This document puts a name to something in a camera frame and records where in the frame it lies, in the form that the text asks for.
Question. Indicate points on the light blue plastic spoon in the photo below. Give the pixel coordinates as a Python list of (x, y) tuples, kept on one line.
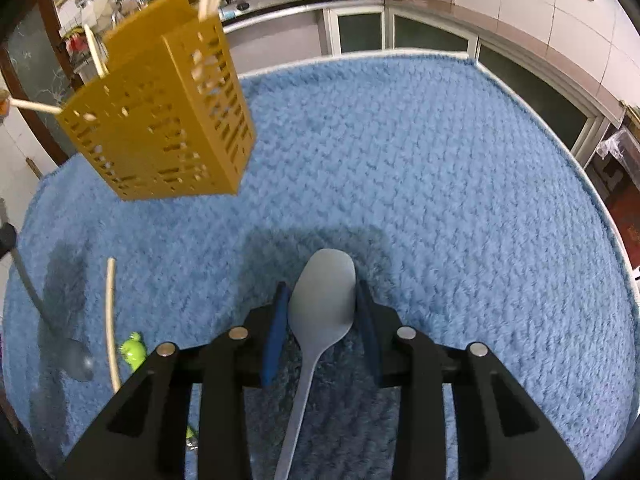
[(72, 356)]

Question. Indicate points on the chopstick in holder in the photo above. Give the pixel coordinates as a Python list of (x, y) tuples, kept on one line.
[(94, 52), (35, 106)]

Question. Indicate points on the chopstick in holder right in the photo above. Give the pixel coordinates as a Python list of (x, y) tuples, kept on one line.
[(94, 52)]

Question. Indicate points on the green frog handled utensil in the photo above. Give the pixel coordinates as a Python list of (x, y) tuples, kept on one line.
[(133, 351)]

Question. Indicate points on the kitchen counter cabinet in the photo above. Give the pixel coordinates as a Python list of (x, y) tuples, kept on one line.
[(578, 108)]

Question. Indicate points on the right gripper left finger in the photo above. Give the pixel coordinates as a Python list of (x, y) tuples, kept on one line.
[(277, 327)]

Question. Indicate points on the blue fluffy towel mat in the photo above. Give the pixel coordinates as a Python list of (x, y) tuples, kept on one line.
[(459, 208)]

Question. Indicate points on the long light wooden chopstick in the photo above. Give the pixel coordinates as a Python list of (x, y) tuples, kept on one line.
[(109, 323)]

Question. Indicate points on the grey metal spoon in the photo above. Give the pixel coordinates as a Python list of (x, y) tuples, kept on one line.
[(320, 314)]

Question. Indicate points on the chopstick in holder left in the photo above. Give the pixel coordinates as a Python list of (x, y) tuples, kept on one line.
[(35, 106)]

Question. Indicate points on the yellow perforated utensil holder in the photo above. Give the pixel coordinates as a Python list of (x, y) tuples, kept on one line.
[(169, 117)]

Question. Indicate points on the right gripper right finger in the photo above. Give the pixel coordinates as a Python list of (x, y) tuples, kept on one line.
[(366, 310)]

